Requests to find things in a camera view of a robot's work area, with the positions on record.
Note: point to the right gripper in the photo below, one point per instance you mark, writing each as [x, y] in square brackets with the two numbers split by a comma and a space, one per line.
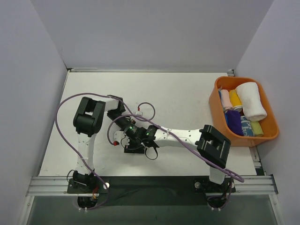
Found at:
[139, 140]

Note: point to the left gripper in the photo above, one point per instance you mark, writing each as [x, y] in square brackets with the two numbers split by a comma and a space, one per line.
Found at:
[123, 123]

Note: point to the white towel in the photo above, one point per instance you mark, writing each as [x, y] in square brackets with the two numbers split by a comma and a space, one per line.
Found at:
[249, 96]

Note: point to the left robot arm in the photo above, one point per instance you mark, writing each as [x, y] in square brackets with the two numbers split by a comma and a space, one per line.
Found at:
[88, 121]

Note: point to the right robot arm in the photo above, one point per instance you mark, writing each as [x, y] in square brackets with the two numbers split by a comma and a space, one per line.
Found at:
[212, 145]

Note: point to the black base mat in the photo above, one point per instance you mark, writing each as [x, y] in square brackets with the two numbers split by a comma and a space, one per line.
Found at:
[152, 191]

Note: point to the pink rolled towel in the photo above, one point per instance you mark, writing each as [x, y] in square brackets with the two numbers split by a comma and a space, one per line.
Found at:
[225, 100]

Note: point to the purple rolled towel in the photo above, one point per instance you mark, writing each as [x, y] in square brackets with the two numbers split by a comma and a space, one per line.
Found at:
[234, 122]

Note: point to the yellow rolled towel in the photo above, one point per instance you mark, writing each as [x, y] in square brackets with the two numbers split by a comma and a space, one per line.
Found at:
[235, 101]

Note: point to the blue patterned rolled towel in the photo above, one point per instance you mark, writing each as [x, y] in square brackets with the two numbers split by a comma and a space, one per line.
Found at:
[246, 127]

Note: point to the green rolled towel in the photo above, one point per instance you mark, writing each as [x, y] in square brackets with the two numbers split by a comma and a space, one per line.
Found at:
[256, 128]

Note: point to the orange plastic basket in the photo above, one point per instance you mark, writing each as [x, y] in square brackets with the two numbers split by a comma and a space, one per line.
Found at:
[269, 124]

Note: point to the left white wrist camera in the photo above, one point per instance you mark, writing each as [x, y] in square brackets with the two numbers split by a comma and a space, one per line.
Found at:
[139, 113]

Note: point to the aluminium frame rail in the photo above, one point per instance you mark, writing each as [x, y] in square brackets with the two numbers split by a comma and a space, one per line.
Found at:
[252, 185]

